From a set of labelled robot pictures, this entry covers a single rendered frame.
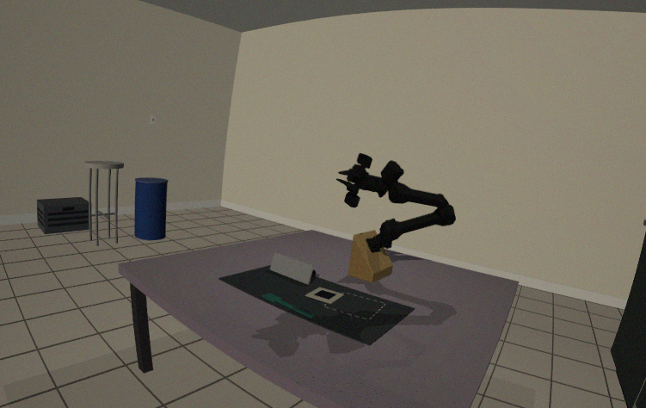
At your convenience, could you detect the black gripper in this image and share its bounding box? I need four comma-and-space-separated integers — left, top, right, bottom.
336, 153, 379, 207

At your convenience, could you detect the beige tile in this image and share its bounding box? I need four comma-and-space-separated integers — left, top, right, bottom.
306, 287, 344, 304

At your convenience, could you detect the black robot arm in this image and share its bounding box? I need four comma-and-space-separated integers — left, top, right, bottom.
366, 160, 456, 252

